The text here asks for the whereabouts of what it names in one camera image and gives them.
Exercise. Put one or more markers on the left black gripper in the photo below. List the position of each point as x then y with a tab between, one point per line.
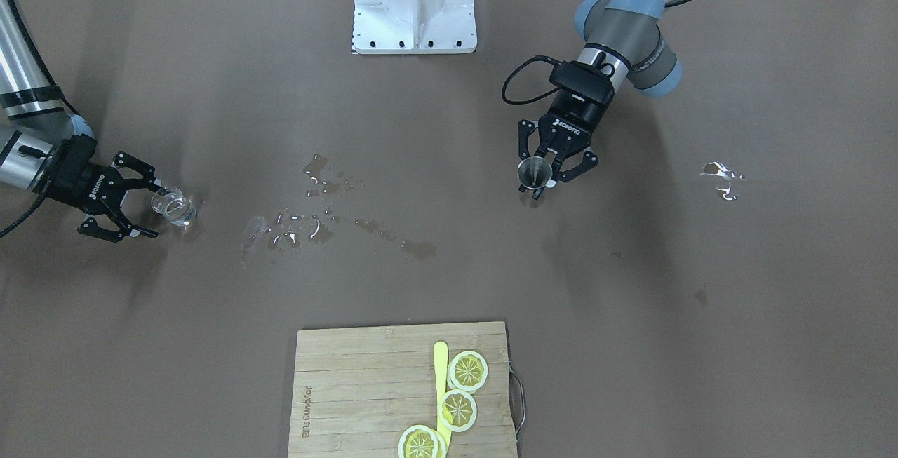
577	117

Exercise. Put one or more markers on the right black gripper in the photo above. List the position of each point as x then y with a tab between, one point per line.
78	181

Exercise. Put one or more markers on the steel jigger shaker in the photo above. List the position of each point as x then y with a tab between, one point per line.
534	173

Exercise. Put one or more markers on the clear glass measuring cup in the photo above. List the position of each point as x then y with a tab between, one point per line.
171	203

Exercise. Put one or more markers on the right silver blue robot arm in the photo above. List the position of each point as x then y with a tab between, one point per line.
48	148

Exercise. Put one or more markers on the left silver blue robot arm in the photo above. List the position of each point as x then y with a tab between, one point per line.
622	43

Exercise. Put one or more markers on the lemon slice far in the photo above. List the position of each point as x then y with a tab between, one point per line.
467	371

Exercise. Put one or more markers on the bamboo cutting board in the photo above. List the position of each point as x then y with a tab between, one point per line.
357	389

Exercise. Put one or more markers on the lemon slice near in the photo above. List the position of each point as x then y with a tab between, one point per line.
421	441

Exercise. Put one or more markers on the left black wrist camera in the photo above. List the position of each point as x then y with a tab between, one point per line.
585	81

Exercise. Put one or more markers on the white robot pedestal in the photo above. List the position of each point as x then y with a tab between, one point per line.
407	27

